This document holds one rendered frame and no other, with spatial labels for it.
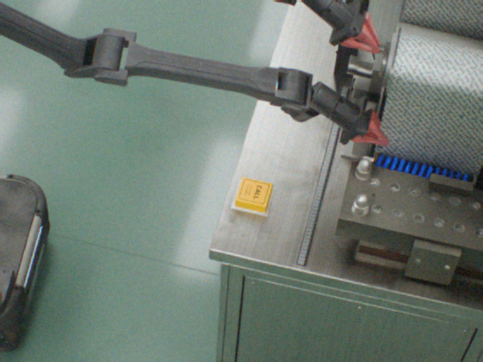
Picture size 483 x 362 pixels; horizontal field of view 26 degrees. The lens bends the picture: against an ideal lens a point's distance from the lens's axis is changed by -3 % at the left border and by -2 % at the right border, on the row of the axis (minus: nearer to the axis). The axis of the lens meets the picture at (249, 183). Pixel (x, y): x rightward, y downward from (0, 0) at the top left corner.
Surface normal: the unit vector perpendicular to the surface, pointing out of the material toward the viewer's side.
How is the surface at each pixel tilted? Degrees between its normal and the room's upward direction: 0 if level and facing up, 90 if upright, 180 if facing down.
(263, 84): 24
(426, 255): 90
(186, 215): 0
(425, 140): 90
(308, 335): 90
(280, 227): 0
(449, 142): 90
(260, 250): 0
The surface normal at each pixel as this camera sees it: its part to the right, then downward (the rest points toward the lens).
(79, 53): 0.77, -0.07
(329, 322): -0.23, 0.76
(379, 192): 0.06, -0.61
